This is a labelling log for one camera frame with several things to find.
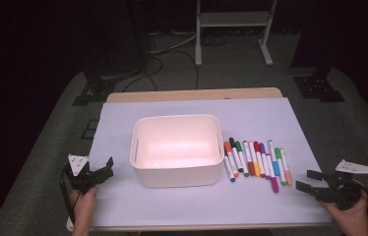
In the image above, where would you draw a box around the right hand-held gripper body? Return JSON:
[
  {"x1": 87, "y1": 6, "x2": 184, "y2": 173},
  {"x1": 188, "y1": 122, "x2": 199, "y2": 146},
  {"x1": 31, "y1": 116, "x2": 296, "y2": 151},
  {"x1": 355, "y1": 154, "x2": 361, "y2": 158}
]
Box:
[{"x1": 316, "y1": 159, "x2": 368, "y2": 211}]

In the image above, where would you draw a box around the light purple table mat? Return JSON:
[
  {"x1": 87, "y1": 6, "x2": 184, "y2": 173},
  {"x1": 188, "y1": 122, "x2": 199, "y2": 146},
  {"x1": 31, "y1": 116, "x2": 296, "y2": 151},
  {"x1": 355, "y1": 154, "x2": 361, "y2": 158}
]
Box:
[{"x1": 88, "y1": 96, "x2": 334, "y2": 228}]

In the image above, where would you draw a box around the orange marker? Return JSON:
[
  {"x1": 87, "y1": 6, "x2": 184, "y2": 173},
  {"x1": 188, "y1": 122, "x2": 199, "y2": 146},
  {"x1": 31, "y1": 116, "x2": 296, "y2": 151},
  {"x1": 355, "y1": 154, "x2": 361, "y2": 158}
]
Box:
[{"x1": 223, "y1": 141, "x2": 240, "y2": 179}]

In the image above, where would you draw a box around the purple marker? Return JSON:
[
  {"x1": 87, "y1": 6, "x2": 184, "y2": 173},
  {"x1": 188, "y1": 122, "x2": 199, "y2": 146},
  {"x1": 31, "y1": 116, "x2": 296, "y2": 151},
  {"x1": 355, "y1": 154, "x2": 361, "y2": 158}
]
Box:
[{"x1": 259, "y1": 142, "x2": 272, "y2": 180}]

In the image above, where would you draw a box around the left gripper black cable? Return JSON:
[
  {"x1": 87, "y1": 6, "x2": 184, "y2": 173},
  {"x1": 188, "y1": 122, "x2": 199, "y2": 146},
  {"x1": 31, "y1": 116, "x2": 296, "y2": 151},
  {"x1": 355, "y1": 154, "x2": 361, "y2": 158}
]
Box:
[{"x1": 59, "y1": 168, "x2": 77, "y2": 226}]

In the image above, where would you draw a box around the yellow marker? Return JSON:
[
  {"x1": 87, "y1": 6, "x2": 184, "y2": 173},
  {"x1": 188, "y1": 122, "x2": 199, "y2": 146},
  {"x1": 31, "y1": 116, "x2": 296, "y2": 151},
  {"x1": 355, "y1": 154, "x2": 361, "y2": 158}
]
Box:
[{"x1": 248, "y1": 141, "x2": 262, "y2": 178}]

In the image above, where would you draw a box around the black floor cable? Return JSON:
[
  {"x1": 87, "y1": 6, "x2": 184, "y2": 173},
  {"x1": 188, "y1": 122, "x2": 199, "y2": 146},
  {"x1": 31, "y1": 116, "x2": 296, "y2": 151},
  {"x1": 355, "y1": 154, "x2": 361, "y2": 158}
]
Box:
[
  {"x1": 122, "y1": 55, "x2": 165, "y2": 92},
  {"x1": 168, "y1": 48, "x2": 201, "y2": 91}
]

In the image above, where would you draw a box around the dark green marker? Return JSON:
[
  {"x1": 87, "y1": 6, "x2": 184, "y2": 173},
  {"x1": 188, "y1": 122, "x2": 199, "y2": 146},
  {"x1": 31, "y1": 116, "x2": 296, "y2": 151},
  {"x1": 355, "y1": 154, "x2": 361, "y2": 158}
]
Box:
[{"x1": 235, "y1": 141, "x2": 250, "y2": 178}]

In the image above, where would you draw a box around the person's left hand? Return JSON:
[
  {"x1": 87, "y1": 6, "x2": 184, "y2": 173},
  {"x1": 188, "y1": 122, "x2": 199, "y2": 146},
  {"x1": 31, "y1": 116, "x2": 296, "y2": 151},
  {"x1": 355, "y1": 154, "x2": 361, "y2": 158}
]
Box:
[{"x1": 69, "y1": 187, "x2": 98, "y2": 226}]

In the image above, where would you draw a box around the white metal stand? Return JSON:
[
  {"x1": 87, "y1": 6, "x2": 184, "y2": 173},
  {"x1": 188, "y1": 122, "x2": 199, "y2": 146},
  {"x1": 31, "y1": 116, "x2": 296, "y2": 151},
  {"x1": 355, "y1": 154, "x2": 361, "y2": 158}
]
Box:
[{"x1": 194, "y1": 0, "x2": 278, "y2": 68}]

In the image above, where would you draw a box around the white floor cable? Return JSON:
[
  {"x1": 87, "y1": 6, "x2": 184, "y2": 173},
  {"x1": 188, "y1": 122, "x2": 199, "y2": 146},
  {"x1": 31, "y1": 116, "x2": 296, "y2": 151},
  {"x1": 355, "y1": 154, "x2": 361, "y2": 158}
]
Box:
[{"x1": 149, "y1": 32, "x2": 203, "y2": 55}]

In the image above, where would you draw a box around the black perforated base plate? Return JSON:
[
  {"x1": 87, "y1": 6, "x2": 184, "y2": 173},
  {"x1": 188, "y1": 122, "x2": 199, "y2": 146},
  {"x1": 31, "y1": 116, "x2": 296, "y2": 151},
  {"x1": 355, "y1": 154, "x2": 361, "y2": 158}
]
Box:
[{"x1": 292, "y1": 67, "x2": 346, "y2": 103}]

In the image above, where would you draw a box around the light blue marker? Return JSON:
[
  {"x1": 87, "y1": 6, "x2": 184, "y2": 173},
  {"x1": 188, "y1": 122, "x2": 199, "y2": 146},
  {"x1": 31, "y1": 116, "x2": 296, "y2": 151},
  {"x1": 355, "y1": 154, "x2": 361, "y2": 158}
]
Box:
[{"x1": 267, "y1": 140, "x2": 281, "y2": 177}]

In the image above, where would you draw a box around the magenta marker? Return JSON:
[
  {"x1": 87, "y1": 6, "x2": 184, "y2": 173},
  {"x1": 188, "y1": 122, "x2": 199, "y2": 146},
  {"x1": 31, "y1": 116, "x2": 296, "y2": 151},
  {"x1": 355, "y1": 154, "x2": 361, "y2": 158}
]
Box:
[{"x1": 265, "y1": 153, "x2": 279, "y2": 194}]

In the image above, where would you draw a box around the black marker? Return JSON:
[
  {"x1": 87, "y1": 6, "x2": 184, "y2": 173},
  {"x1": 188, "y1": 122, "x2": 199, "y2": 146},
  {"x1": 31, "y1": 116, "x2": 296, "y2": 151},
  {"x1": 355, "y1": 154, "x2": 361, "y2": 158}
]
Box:
[{"x1": 228, "y1": 137, "x2": 244, "y2": 173}]

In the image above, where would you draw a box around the dark cabinet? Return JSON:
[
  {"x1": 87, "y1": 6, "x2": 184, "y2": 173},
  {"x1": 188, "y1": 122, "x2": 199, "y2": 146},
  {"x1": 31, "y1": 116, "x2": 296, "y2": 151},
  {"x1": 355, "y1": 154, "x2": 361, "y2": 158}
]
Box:
[{"x1": 83, "y1": 0, "x2": 151, "y2": 78}]

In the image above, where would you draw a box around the dark blue marker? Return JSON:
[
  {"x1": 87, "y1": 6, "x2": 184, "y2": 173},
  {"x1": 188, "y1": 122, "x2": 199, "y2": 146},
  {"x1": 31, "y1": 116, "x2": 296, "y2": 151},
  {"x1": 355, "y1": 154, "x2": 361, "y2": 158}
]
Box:
[{"x1": 223, "y1": 150, "x2": 236, "y2": 183}]

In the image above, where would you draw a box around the person's right hand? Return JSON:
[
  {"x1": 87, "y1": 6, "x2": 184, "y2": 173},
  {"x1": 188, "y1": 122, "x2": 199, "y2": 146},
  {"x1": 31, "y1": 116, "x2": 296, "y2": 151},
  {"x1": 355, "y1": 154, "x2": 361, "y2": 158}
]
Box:
[{"x1": 319, "y1": 191, "x2": 368, "y2": 236}]

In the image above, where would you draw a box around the white plastic bin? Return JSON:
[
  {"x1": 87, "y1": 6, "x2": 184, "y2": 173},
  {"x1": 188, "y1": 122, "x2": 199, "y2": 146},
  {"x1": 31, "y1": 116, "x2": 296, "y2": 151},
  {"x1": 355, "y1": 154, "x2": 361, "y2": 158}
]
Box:
[{"x1": 129, "y1": 113, "x2": 225, "y2": 189}]

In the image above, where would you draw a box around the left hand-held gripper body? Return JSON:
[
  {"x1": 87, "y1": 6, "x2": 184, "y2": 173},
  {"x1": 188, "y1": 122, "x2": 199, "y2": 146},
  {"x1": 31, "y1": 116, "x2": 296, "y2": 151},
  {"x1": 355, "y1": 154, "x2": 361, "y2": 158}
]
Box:
[{"x1": 63, "y1": 154, "x2": 100, "y2": 195}]

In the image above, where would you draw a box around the black stand base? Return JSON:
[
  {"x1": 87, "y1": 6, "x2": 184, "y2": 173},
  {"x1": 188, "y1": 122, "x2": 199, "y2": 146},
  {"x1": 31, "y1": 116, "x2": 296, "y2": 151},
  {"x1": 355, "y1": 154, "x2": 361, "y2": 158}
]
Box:
[{"x1": 72, "y1": 70, "x2": 118, "y2": 107}]

